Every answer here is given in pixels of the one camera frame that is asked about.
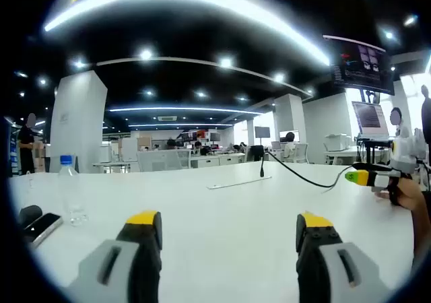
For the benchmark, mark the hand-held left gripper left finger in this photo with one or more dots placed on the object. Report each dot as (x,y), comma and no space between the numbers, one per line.
(134,266)

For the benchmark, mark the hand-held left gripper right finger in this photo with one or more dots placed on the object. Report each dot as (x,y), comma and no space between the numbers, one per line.
(316,266)

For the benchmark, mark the clear water bottle blue cap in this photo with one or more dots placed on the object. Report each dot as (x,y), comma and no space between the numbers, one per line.
(72,195)

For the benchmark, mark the screen on floor stand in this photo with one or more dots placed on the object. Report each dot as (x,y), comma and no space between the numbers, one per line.
(262,133)

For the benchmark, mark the black smartphone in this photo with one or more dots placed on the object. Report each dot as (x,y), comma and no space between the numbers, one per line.
(43,229)

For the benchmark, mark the open laptop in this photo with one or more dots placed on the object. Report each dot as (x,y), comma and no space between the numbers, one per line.
(370,118)

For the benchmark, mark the person's right hand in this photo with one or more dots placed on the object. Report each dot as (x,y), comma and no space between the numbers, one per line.
(409,195)

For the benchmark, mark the black rounded case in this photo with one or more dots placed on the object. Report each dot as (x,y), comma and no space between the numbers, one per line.
(29,213)

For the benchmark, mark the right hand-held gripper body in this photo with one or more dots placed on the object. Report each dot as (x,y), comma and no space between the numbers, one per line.
(402,155)

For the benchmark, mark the white printer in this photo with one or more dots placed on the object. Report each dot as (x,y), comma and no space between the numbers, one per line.
(338,142)

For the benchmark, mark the hanging black monitor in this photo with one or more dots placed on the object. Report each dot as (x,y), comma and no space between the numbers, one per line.
(363,67)

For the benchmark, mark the black office chair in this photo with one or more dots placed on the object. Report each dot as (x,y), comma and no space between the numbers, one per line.
(257,153)

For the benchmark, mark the white desk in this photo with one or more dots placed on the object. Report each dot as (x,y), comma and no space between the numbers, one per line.
(215,215)

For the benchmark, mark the black laptop stand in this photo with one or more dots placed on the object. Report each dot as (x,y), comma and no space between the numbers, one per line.
(373,148)

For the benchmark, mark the white USB port strip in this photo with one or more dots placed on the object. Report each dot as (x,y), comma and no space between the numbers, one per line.
(235,182)

